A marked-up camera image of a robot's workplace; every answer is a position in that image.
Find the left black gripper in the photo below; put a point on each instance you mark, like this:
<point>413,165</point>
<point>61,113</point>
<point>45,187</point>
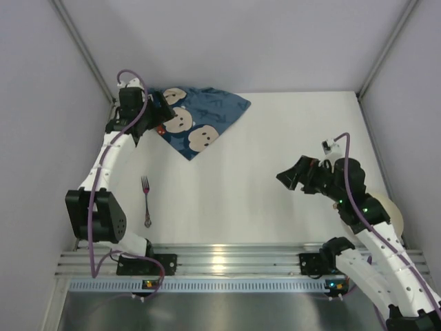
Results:
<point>157,112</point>

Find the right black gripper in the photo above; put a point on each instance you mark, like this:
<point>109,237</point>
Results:
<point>306,174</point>

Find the blue cartoon mouse placemat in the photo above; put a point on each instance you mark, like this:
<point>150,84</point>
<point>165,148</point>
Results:
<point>201,116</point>

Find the cream ceramic plate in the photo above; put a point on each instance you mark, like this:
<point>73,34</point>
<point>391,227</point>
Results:
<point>392,210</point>

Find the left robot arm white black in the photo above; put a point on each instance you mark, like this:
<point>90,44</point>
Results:
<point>95,214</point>

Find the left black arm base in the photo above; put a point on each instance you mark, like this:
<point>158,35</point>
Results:
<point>138,267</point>

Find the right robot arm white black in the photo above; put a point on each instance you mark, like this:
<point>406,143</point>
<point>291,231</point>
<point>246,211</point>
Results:
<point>392,282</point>

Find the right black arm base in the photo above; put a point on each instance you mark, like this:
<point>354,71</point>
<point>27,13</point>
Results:
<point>314,266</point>

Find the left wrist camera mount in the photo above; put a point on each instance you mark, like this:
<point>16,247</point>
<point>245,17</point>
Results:
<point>133,83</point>

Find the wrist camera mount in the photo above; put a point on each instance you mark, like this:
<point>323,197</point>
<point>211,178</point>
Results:
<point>133,83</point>
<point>332,151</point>

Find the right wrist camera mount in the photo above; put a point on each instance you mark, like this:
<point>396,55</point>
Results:
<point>332,151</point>

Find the aluminium mounting rail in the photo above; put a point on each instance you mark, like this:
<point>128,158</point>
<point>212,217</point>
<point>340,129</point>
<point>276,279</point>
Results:
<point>217,260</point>

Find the perforated cable tray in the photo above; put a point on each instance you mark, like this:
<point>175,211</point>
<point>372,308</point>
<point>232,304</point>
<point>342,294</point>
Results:
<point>211,285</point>

